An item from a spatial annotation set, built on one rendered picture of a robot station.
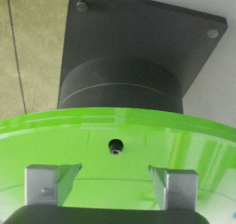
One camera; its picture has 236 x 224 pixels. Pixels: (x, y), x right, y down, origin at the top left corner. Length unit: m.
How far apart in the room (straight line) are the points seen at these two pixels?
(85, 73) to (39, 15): 1.23
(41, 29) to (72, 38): 1.28
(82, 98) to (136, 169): 0.13
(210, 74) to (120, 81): 0.12
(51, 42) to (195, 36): 1.37
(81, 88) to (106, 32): 0.06
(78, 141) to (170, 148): 0.05
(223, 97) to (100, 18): 0.20
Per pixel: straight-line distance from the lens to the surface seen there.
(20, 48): 1.72
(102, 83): 0.30
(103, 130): 0.18
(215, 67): 0.36
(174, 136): 0.18
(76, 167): 0.16
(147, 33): 0.30
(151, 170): 0.16
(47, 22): 1.56
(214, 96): 0.41
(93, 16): 0.29
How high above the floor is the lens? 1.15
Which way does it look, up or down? 35 degrees down
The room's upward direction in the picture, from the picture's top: 178 degrees counter-clockwise
